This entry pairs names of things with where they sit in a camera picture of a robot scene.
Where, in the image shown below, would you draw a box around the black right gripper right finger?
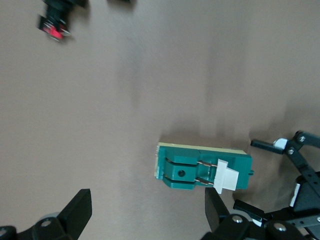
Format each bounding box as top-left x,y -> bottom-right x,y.
202,187 -> 266,240

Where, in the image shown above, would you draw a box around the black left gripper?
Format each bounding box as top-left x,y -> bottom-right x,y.
233,129 -> 320,226

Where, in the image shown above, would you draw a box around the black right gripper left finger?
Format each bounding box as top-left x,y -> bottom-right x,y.
17,188 -> 93,240

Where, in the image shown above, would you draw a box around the green load switch white handle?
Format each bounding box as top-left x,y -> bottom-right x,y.
153,141 -> 255,195

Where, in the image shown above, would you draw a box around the black square button red terminals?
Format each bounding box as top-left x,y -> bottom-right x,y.
37,0 -> 89,43

